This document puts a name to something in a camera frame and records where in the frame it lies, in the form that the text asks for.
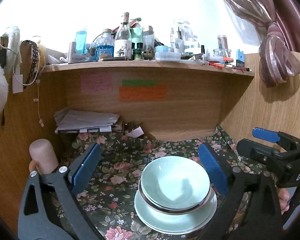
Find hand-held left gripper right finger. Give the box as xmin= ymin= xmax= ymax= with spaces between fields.
xmin=197 ymin=142 xmax=284 ymax=240

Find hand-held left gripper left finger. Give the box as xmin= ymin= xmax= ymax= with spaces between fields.
xmin=17 ymin=142 xmax=103 ymax=240

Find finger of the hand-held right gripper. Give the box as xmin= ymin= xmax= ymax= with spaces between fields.
xmin=252 ymin=127 xmax=300 ymax=153
xmin=236 ymin=138 xmax=293 ymax=173

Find light green bowl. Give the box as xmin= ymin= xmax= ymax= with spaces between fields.
xmin=141 ymin=156 xmax=211 ymax=210

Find pink bowl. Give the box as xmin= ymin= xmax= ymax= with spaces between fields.
xmin=139 ymin=177 xmax=215 ymax=215

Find light green plate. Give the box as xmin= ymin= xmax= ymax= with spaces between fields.
xmin=134 ymin=190 xmax=218 ymax=235

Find person's right hand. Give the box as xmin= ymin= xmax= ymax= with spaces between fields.
xmin=277 ymin=189 xmax=294 ymax=215

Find dark floral tablecloth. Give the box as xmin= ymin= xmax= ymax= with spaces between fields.
xmin=50 ymin=125 xmax=300 ymax=240

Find pink cylindrical bottle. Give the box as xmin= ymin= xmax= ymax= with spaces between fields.
xmin=29 ymin=139 xmax=59 ymax=174

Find stack of white papers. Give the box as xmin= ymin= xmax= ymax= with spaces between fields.
xmin=54 ymin=108 xmax=120 ymax=133

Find stack of books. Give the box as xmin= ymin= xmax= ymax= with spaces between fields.
xmin=112 ymin=119 xmax=124 ymax=133

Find small pink white box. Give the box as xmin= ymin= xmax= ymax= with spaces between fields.
xmin=127 ymin=126 xmax=144 ymax=138

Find blue and white box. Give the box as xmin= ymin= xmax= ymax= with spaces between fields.
xmin=236 ymin=49 xmax=245 ymax=68

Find pink sticky note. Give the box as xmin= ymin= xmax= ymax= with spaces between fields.
xmin=80 ymin=74 xmax=113 ymax=95

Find mauve curtain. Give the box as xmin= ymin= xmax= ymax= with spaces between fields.
xmin=210 ymin=0 xmax=300 ymax=88

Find orange sticky note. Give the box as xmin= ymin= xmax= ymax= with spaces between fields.
xmin=119 ymin=86 xmax=167 ymax=102

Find tall clear pencil canister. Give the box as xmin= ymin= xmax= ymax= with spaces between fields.
xmin=217 ymin=35 xmax=231 ymax=55

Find green sticky note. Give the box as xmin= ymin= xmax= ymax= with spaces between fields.
xmin=122 ymin=79 xmax=157 ymax=87

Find white tag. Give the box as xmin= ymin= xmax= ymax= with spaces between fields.
xmin=12 ymin=74 xmax=24 ymax=94

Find wooden shelf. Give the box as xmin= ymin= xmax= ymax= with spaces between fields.
xmin=41 ymin=60 xmax=255 ymax=77

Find beige tube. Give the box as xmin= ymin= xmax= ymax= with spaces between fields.
xmin=68 ymin=41 xmax=77 ymax=63

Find brown patterned headband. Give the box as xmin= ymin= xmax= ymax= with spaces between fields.
xmin=21 ymin=40 xmax=40 ymax=89

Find clear plastic box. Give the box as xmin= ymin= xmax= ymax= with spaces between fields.
xmin=155 ymin=52 xmax=182 ymax=61

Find blue glass bottle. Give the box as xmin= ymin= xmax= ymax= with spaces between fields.
xmin=96 ymin=29 xmax=115 ymax=60

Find yellow hair accessory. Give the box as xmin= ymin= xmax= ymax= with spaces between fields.
xmin=38 ymin=44 xmax=47 ymax=65

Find tall bottle of blue liquid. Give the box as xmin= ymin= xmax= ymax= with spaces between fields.
xmin=76 ymin=31 xmax=88 ymax=55

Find clear packaged brushes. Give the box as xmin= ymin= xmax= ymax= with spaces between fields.
xmin=170 ymin=19 xmax=200 ymax=53

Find corked clear illustrated bottle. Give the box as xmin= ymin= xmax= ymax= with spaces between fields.
xmin=114 ymin=12 xmax=132 ymax=58

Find clear bottle with silver cap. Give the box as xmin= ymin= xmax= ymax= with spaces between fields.
xmin=142 ymin=26 xmax=155 ymax=53

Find white fluffy headband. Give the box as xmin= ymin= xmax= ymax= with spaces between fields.
xmin=0 ymin=26 xmax=22 ymax=73

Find green pump bottle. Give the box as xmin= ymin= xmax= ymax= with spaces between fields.
xmin=130 ymin=17 xmax=143 ymax=45

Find thin beige cord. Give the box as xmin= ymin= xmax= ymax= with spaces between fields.
xmin=36 ymin=79 xmax=45 ymax=128

